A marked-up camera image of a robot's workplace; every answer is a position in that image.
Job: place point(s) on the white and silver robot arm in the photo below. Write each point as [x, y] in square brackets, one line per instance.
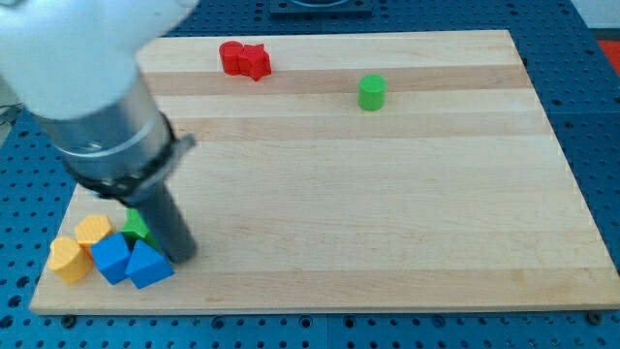
[73, 64]

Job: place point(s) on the wooden board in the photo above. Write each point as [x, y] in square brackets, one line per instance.
[455, 196]

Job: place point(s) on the green cylinder block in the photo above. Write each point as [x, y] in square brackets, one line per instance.
[371, 92]

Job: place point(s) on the red star block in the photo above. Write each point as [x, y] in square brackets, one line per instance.
[254, 62]

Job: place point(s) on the red cylinder block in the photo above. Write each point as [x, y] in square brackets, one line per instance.
[229, 52]

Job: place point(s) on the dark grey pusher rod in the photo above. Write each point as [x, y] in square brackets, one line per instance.
[158, 210]

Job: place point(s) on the green star block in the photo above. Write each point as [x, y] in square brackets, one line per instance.
[135, 229]

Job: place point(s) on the blue triangle block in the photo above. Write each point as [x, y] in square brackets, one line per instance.
[147, 266]

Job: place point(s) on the blue cube block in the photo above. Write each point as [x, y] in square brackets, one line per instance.
[111, 256]

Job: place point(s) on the yellow hexagon block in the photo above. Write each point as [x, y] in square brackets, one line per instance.
[92, 229]

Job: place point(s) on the yellow heart block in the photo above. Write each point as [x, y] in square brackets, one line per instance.
[68, 260]

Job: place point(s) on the red object at right edge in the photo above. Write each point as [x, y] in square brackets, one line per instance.
[611, 49]

